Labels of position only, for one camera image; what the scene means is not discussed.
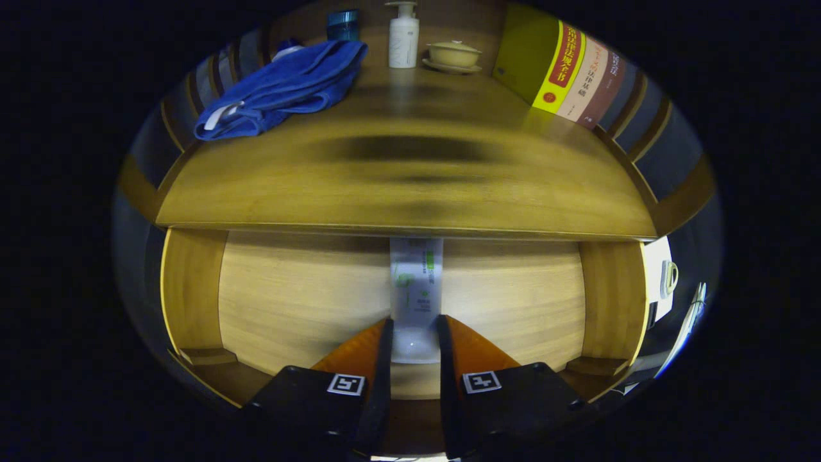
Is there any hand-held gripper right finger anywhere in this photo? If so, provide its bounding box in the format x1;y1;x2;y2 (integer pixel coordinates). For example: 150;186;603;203
436;314;600;459

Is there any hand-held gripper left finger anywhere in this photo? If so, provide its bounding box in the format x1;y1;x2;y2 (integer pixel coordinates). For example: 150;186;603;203
241;316;394;458

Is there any white tube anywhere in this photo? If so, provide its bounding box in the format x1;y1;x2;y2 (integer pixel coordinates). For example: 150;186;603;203
389;237;444;365

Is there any wooden drawer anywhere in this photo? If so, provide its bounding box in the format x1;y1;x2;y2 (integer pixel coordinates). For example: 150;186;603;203
159;228;650;453

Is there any wooden countertop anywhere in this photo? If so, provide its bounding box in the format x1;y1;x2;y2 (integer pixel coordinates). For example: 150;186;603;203
156;38;658;241

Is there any white drawer unit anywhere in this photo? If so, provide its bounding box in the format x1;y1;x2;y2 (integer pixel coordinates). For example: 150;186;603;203
641;236;679;328

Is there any wooden cabinet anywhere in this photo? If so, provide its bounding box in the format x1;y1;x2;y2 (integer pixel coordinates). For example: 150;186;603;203
117;0;718;238

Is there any blue towel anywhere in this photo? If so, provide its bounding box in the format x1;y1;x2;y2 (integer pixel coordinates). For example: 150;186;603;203
194;40;369;141

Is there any brown book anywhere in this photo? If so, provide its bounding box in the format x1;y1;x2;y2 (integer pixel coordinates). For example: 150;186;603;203
577;51;628;130

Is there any beige lidded bowl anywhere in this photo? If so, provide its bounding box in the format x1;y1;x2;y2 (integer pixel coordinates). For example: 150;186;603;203
422;40;483;74

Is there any white orange book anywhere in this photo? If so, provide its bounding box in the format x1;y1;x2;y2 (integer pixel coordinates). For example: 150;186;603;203
555;35;610;123

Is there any yellow book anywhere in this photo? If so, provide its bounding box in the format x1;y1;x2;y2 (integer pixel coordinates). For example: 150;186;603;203
493;3;588;114

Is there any white pump bottle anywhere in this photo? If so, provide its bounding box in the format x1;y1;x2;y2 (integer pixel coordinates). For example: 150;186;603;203
385;1;420;69

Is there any small blue-capped bottle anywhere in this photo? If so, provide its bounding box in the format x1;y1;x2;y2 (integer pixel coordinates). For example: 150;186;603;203
273;38;305;62

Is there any teal jar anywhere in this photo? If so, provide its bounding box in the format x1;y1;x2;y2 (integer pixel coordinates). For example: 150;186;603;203
326;8;360;42

